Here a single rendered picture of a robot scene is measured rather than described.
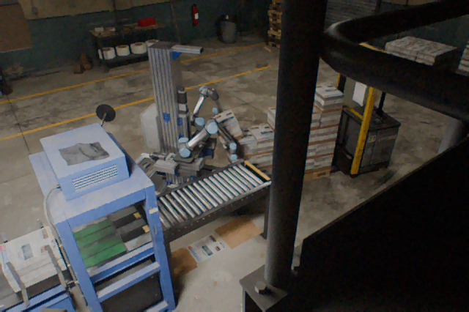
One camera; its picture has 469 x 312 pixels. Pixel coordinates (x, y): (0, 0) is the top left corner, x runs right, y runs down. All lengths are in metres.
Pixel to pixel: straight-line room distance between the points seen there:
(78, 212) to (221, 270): 1.92
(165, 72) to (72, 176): 1.79
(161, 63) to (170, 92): 0.33
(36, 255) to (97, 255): 0.47
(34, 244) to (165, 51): 2.15
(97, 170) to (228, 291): 1.93
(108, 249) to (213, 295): 1.18
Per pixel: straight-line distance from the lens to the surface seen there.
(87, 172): 2.52
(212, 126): 3.71
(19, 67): 9.86
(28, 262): 3.06
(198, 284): 3.82
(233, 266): 3.94
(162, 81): 3.94
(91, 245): 3.31
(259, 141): 4.35
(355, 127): 5.24
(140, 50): 9.77
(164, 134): 4.25
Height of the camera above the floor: 3.09
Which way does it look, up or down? 34 degrees down
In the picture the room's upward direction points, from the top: straight up
